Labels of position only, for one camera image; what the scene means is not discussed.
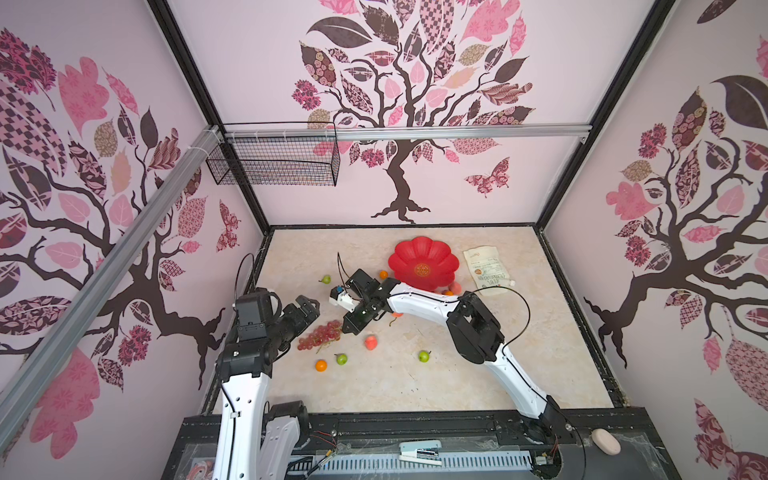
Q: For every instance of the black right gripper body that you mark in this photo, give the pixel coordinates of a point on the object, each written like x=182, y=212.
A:
x=363, y=306

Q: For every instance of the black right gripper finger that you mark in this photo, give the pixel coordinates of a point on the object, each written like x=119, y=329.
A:
x=351, y=325
x=369, y=314

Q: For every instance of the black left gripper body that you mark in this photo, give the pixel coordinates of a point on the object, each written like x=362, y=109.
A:
x=292, y=323

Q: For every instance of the purple fake grape bunch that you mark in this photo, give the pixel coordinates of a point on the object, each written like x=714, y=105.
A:
x=321, y=336

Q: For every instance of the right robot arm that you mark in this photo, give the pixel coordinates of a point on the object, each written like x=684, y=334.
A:
x=476, y=334

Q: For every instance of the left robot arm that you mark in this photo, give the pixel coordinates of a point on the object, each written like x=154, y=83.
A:
x=256, y=441

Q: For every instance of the pink fake peach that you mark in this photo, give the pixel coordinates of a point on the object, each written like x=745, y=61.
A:
x=395, y=317
x=455, y=288
x=371, y=342

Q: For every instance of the red flower fruit bowl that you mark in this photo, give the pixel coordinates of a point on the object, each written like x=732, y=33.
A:
x=424, y=263

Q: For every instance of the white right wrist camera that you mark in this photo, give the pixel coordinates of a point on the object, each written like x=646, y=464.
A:
x=339, y=297

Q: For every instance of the black wire basket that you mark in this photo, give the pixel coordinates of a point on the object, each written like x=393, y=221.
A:
x=289, y=153

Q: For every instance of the white slotted cable duct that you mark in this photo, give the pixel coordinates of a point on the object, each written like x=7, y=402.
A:
x=450, y=462

